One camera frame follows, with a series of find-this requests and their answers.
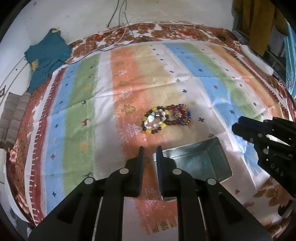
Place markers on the white power strip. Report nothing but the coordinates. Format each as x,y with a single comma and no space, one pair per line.
256,60

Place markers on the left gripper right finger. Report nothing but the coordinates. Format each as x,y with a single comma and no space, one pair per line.
206,210

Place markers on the brown floral bedsheet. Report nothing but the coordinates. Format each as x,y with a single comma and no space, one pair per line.
263,204

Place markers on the mustard yellow hanging garment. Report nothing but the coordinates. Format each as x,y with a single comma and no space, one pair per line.
258,19

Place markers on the light blue hanging cloth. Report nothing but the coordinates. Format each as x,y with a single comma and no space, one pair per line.
290,60

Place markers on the teal blue garment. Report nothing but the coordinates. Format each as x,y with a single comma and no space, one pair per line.
45,57

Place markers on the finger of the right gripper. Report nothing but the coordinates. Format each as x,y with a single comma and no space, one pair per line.
251,133
246,122

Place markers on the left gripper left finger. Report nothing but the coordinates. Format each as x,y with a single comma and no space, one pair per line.
94,209

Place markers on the silver metal tin box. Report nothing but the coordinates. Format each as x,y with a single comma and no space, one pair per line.
202,160

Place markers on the striped colourful bed cloth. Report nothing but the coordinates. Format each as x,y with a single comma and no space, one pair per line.
97,112

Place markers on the grey striped pillow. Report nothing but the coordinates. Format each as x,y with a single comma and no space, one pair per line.
11,118

